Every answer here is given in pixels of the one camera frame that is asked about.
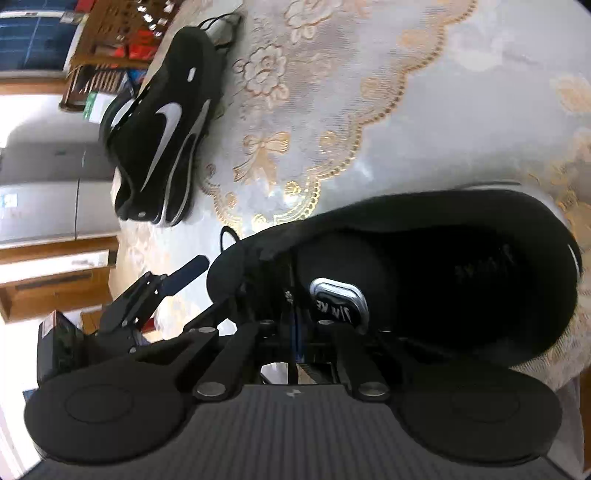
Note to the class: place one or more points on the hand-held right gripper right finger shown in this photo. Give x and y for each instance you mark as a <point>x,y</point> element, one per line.
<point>301,339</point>

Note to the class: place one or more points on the white and green box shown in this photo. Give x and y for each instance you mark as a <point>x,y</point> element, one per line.
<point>92,106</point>

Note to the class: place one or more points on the wooden cabinet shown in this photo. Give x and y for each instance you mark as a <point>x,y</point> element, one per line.
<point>55,295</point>

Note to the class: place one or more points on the wooden framed window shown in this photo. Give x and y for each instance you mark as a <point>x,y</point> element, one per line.
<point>37,41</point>

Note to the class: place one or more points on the grey refrigerator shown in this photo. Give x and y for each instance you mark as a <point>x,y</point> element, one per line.
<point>46,207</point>

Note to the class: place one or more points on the black shoelace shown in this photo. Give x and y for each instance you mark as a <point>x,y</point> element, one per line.
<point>223,236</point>
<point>205,23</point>

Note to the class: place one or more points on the black sneaker with silver swoosh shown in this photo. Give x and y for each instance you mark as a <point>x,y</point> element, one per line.
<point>461,240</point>
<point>184,69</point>

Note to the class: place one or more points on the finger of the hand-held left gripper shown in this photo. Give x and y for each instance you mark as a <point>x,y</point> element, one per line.
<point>212,316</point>
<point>184,274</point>

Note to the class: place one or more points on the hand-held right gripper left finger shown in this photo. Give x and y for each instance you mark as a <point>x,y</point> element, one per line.
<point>282,339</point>

